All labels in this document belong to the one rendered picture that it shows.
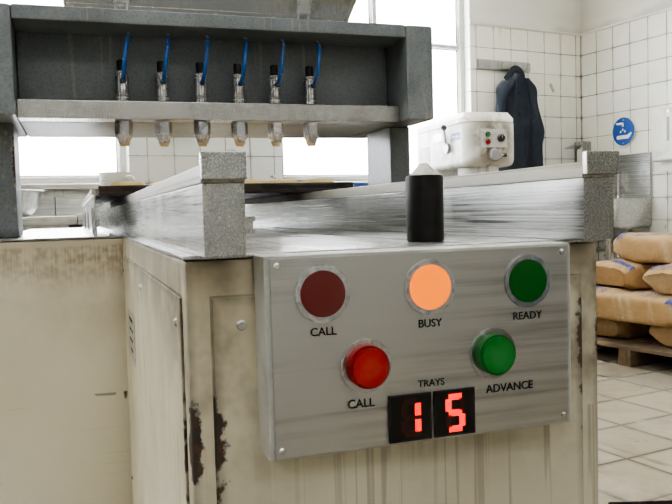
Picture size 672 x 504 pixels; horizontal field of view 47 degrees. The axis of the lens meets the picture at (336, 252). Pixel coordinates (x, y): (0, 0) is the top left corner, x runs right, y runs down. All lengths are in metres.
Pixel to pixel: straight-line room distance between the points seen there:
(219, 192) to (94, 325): 0.75
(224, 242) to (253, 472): 0.17
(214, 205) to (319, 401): 0.15
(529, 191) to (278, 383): 0.28
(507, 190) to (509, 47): 4.98
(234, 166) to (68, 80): 0.84
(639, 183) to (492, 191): 4.93
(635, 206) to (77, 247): 4.60
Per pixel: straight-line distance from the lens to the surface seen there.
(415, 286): 0.55
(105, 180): 3.80
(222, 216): 0.51
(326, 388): 0.54
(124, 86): 1.29
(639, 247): 4.58
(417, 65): 1.37
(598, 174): 0.63
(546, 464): 0.67
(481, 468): 0.64
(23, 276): 1.23
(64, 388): 1.25
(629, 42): 5.82
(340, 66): 1.41
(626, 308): 4.38
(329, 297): 0.53
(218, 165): 0.50
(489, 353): 0.58
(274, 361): 0.53
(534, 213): 0.68
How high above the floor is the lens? 0.87
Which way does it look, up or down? 3 degrees down
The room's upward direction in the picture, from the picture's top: 2 degrees counter-clockwise
